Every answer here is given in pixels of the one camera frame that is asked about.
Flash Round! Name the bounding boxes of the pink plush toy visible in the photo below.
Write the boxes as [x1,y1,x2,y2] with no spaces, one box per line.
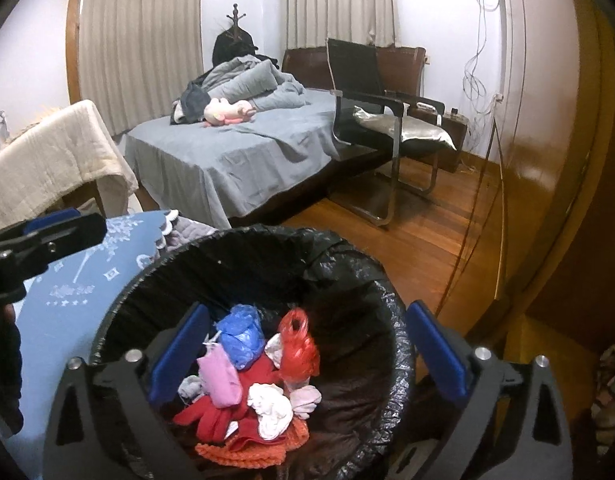
[203,98,258,128]

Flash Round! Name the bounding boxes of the black cantilever chair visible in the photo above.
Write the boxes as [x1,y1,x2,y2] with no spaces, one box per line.
[326,38,445,226]

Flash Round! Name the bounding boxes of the dark wooden headboard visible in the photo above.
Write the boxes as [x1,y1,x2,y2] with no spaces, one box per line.
[281,46,427,106]

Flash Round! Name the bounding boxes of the red plastic bag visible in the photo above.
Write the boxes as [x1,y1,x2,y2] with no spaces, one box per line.
[277,308,321,386]

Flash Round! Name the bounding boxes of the wooden window frame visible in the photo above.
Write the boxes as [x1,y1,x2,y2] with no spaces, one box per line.
[66,0,85,106]

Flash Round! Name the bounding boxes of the wooden wardrobe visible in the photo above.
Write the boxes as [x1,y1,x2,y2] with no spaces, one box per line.
[492,0,615,361]

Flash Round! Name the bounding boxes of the thin black cable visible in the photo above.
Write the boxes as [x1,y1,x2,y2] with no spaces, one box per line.
[437,120,503,321]

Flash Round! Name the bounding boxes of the dark wooden nightstand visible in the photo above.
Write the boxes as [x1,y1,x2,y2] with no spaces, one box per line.
[417,105,471,173]

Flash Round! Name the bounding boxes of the wide beige curtain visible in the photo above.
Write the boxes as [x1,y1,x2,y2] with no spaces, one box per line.
[77,0,203,136]

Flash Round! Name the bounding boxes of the pile of beige cloths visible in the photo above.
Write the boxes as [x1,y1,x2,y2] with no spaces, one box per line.
[12,105,63,136]

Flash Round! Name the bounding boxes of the hanging white cables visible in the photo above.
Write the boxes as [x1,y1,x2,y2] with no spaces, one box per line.
[462,0,505,131]

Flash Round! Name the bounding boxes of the silver cushion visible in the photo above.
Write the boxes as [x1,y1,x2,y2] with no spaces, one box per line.
[352,106,458,152]

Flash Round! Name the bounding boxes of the grey tissue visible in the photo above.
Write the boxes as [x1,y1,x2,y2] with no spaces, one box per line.
[178,375,204,403]

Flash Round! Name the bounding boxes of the grey duvet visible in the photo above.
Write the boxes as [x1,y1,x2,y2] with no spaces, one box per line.
[192,57,311,113]

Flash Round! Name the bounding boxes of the blue plastic bag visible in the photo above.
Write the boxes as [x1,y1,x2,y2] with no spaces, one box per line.
[216,305,265,368]

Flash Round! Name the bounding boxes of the bed with grey sheet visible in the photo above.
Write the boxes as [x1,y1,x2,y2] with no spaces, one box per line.
[123,87,403,231]

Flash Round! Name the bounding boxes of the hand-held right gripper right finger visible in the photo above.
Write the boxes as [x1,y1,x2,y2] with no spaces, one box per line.
[405,302,574,480]

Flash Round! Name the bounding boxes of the blue printed tablecloth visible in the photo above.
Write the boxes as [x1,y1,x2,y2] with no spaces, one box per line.
[10,210,173,480]

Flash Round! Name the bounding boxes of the black jacket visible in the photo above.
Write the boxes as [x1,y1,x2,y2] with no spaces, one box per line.
[212,30,258,63]

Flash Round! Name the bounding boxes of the patterned bag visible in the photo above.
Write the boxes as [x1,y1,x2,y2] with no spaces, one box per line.
[590,342,615,456]

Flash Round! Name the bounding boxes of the narrow beige curtain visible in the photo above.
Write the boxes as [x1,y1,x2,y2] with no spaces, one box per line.
[286,0,398,50]

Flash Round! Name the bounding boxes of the grey quilted mat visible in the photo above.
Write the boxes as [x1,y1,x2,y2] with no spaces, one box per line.
[157,212,220,253]

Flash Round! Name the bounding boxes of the red cloth glove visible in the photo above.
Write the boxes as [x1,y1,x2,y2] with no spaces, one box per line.
[173,360,288,446]

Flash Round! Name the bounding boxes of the dark clothes pile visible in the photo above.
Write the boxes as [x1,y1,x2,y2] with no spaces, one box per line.
[170,85,210,126]

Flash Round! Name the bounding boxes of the waste bin with black liner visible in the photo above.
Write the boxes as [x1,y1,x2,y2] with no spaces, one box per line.
[90,225,418,480]

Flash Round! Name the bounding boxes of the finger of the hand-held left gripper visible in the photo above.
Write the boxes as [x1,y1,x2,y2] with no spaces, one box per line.
[0,212,108,306]
[24,208,83,236]

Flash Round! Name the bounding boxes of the orange mesh net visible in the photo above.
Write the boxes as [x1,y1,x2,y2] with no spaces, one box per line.
[194,417,311,471]

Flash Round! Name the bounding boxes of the white tissue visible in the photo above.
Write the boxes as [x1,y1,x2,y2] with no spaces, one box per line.
[247,384,294,441]
[264,332,288,366]
[290,386,322,418]

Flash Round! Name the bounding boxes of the wooden coat rack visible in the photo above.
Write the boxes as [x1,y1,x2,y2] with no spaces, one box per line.
[222,3,248,41]

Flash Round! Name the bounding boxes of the beige blanket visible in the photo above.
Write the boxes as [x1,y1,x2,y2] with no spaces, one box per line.
[0,100,138,233]

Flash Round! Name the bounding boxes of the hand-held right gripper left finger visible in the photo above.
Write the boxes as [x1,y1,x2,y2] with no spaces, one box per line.
[43,303,210,480]

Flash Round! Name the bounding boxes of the pink plastic pouch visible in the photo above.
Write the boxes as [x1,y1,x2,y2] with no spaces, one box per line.
[197,347,240,406]

